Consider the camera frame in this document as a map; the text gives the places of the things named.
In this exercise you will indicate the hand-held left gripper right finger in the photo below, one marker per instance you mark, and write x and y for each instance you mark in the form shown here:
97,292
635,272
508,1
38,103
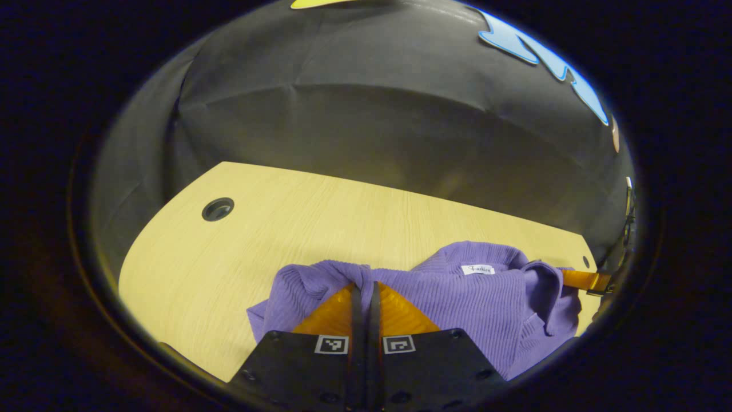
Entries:
374,355

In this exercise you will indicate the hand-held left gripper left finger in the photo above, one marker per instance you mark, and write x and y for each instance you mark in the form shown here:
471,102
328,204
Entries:
357,355

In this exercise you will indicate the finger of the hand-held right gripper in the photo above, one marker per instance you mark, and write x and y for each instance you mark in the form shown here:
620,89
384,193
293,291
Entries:
583,280

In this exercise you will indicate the purple button shirt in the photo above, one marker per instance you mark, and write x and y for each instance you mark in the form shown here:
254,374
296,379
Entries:
457,297

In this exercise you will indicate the black backdrop cloth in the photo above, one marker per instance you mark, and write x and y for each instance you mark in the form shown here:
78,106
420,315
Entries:
343,114

